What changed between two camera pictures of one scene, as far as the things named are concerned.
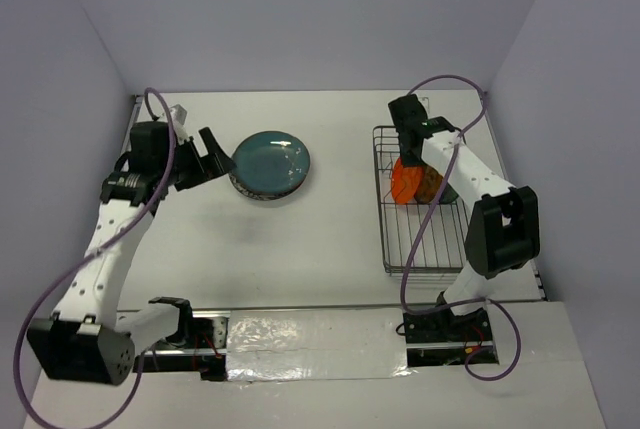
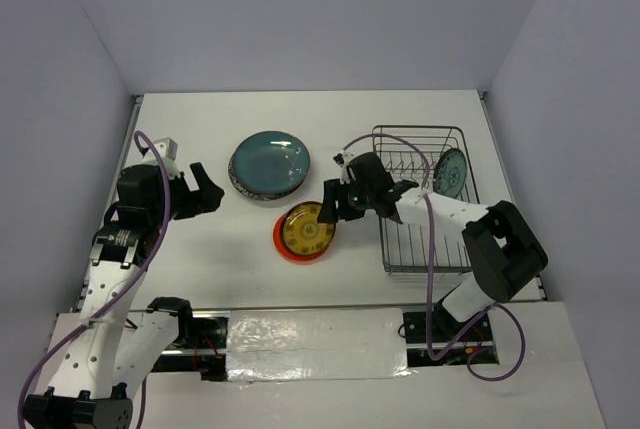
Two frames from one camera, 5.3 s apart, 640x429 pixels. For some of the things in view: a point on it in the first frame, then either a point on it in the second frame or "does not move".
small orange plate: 404,181 to 284,249
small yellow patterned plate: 429,187 to 303,232
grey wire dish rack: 414,236 does not move
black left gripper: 206,167 to 202,200
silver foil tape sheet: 310,344 does not move
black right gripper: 408,160 to 334,190
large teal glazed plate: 269,165 does not move
